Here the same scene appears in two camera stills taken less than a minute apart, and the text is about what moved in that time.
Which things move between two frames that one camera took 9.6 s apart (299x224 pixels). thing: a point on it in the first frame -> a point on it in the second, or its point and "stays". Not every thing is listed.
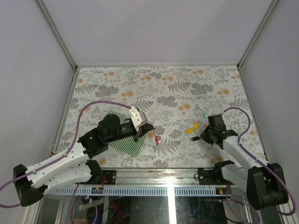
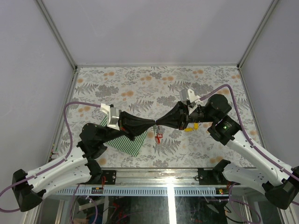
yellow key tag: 195,125 stays
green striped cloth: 126,144 stays
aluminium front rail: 157,177 stays
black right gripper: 203,135 -> 178,117
